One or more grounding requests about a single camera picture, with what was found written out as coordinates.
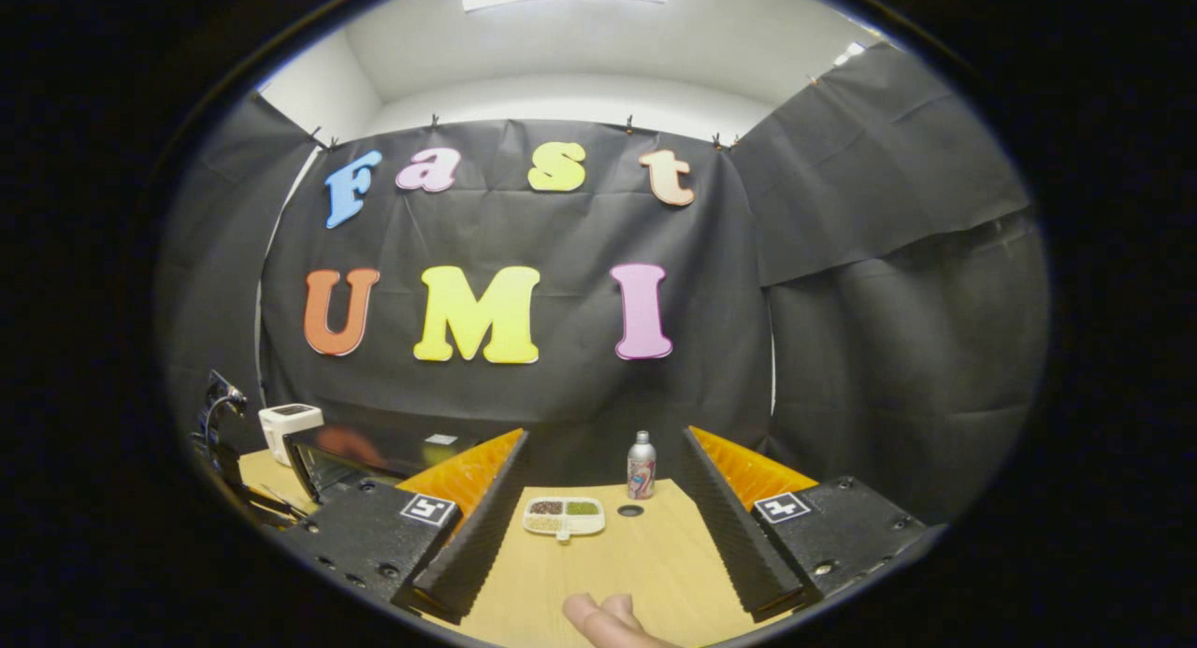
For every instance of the small ceiling light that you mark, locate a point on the small ceiling light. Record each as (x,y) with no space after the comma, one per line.
(848,53)

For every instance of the black electric oven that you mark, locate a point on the black electric oven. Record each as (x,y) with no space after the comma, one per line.
(374,456)

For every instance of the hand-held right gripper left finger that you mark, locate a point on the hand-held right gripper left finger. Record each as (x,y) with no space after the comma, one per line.
(482,526)

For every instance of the white divided snack plate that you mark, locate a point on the white divided snack plate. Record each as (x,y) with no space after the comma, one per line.
(564,515)

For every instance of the small white appliance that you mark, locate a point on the small white appliance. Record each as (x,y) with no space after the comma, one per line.
(288,428)

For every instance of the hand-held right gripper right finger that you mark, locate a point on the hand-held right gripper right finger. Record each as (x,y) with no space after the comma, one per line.
(725,517)

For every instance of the silver printed drink bottle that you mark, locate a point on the silver printed drink bottle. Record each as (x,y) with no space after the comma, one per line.
(641,468)

